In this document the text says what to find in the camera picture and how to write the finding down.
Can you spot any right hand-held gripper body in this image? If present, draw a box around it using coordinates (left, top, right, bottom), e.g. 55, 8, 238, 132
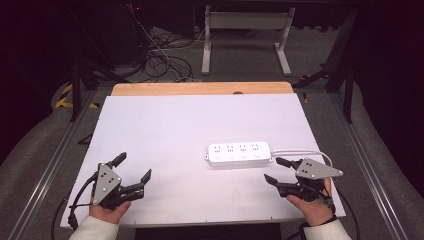
281, 157, 345, 203

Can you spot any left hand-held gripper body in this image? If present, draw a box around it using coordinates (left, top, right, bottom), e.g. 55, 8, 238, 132
91, 161, 146, 211

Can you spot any person's left hand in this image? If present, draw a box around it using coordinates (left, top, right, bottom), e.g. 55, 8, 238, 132
88, 199, 132, 225

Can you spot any person's right hand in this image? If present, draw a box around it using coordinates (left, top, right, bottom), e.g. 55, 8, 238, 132
285, 177, 336, 228

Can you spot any white power strip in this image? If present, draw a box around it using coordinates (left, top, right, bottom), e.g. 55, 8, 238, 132
204, 141, 274, 169

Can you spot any yellow black hazard tape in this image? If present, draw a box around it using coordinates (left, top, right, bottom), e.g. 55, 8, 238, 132
54, 82, 101, 110

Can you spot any black metal stand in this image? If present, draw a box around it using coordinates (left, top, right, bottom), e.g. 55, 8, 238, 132
64, 6, 132, 123
293, 9, 358, 125

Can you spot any black equipment box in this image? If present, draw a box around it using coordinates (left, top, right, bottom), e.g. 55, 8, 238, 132
99, 0, 198, 66

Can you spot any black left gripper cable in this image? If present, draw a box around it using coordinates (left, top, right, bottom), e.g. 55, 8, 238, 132
50, 172, 100, 240

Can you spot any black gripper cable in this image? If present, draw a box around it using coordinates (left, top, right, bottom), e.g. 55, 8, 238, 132
334, 188, 362, 240
50, 172, 100, 240

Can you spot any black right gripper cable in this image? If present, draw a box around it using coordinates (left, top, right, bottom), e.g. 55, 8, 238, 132
334, 188, 362, 240

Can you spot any aluminium floor rail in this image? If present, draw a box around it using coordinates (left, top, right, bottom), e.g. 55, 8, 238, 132
6, 89, 102, 240
328, 93, 410, 240

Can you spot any tangle of floor cables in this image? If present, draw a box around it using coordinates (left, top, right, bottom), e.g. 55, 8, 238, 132
128, 3, 208, 84

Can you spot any white metal table frame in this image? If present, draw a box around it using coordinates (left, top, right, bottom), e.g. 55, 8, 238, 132
201, 4, 297, 77

